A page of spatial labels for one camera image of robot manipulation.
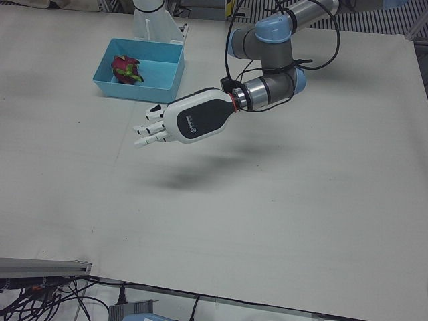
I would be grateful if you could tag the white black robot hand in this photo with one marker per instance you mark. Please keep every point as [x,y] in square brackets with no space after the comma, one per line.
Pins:
[200,117]

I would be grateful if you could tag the pink dragon fruit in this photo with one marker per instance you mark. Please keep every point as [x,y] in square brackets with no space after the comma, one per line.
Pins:
[122,72]

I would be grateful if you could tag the light blue plastic bin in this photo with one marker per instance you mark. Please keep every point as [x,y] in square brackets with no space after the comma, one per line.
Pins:
[150,92]

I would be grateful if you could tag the black power plug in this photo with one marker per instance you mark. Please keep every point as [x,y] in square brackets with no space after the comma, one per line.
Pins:
[122,294]

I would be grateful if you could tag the grey power adapter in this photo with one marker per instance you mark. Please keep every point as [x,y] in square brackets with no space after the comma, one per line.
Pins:
[132,309]

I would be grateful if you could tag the blue plastic object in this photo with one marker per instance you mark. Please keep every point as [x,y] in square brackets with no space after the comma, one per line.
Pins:
[147,317]

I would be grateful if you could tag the aluminium extrusion bar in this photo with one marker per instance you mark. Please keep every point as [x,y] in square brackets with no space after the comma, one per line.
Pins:
[40,265]

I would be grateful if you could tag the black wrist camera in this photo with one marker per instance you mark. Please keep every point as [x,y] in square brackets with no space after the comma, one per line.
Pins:
[227,83]

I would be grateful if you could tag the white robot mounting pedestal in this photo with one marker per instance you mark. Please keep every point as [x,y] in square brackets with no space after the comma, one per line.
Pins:
[157,26]

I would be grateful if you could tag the yellow black striped post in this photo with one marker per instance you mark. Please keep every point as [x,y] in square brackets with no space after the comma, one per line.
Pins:
[229,7]

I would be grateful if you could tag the short aluminium extrusion rail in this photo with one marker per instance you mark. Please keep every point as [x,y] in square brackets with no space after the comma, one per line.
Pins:
[418,31]

